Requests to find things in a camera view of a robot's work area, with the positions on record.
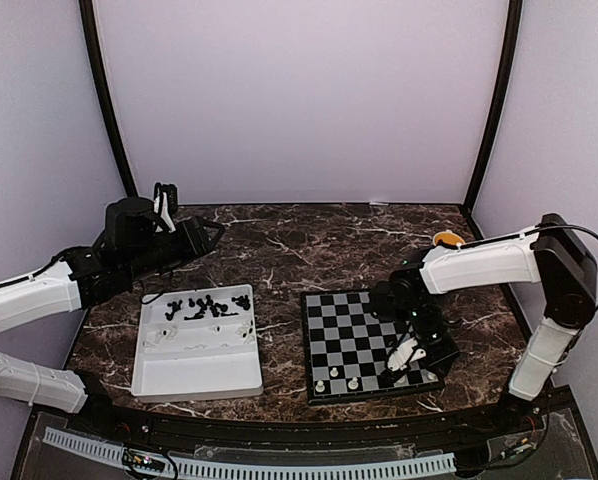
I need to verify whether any black front rail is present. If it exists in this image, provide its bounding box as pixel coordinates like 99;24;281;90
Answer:
68;395;542;451

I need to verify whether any white slotted cable duct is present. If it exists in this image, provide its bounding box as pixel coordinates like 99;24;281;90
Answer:
42;427;456;479

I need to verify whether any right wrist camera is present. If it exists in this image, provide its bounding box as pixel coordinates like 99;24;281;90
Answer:
369;281;401;322

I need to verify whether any black and grey chessboard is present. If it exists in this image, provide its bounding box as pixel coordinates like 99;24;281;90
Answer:
300;289;445;406

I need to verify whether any right black frame post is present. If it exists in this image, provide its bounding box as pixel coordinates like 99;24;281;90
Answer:
462;0;523;217

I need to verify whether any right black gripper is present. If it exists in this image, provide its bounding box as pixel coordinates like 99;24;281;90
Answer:
407;294;461;377

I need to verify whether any black frame post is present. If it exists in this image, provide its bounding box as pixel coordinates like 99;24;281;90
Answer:
78;0;139;197
462;0;523;217

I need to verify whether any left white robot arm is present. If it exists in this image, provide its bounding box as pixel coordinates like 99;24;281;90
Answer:
0;217;225;436

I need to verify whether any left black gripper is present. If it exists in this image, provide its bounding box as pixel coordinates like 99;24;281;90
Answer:
123;215;224;285

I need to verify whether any white plastic compartment tray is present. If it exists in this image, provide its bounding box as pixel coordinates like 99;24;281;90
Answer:
131;284;263;403

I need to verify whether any left black frame post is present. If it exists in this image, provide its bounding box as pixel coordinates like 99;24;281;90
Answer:
78;0;139;197

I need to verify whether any white mug orange inside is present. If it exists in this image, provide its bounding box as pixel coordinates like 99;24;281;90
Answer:
433;230;465;246

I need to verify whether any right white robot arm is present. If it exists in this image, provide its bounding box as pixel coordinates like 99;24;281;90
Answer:
370;214;597;434

